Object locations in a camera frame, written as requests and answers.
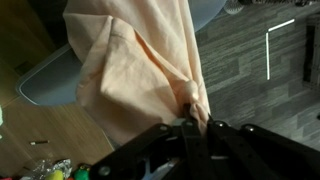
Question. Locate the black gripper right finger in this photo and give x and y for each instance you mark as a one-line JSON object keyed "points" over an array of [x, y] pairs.
{"points": [[260, 153]]}

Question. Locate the peach cloth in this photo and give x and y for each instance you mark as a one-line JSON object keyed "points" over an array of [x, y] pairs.
{"points": [[133, 66]]}

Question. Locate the grey office chair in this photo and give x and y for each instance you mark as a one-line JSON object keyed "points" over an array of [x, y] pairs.
{"points": [[50, 83]]}

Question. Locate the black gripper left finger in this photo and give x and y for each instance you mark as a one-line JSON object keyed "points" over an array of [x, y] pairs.
{"points": [[140, 150]]}

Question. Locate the small dark pen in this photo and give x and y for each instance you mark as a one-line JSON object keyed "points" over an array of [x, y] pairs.
{"points": [[39, 142]]}

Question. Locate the yellow ball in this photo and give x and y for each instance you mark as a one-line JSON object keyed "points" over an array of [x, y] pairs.
{"points": [[54, 175]]}

